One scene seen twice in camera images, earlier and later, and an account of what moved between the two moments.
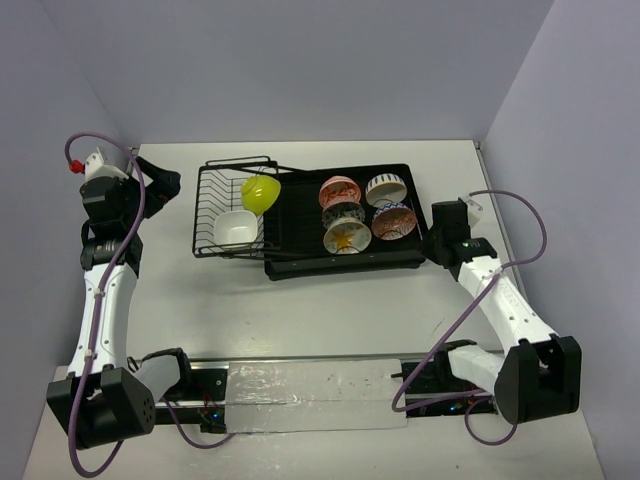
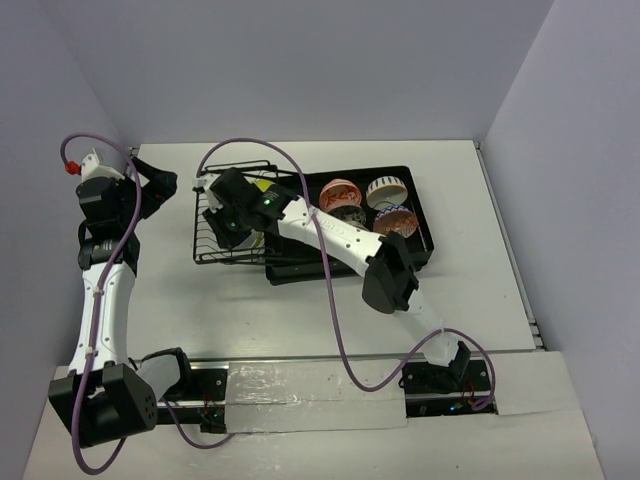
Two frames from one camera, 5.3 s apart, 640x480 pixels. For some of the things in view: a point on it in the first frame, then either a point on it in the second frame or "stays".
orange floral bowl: x=339 y=189 stays
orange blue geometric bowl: x=391 y=221 stays
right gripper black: x=427 y=249 → x=215 y=221
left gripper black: x=151 y=185 stays
